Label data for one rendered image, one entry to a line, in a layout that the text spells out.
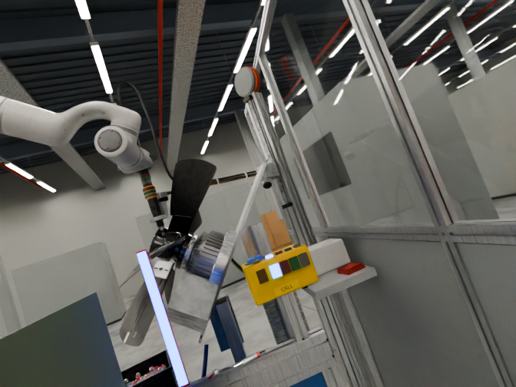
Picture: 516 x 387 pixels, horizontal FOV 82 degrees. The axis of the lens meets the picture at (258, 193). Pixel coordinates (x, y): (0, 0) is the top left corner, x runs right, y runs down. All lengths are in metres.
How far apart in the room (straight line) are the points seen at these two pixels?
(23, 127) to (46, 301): 7.68
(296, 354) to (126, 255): 12.61
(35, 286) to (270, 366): 7.95
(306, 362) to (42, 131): 0.85
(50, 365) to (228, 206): 6.46
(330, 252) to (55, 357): 1.07
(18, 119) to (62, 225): 12.85
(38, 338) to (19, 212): 13.88
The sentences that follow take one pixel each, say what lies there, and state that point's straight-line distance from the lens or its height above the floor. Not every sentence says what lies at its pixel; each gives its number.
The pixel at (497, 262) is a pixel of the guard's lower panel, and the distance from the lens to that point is 0.79.
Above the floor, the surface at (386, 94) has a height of 1.36.
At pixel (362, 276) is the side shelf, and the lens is 1.16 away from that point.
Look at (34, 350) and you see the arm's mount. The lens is 0.38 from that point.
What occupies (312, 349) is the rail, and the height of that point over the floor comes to 0.83.
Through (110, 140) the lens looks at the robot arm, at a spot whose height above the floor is 1.49.
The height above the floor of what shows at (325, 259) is 0.92.
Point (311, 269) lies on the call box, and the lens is 0.73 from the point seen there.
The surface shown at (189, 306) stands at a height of 0.98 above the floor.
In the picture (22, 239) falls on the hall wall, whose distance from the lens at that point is 14.09.
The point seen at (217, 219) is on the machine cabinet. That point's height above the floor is 1.45.
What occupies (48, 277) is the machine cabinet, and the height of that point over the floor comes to 1.52.
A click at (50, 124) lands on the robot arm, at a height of 1.57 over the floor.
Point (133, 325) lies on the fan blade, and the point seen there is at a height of 0.97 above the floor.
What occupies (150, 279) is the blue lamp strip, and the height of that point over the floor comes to 1.12.
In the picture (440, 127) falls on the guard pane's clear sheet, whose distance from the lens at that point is 0.77.
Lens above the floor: 1.17
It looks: 5 degrees up
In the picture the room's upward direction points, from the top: 20 degrees counter-clockwise
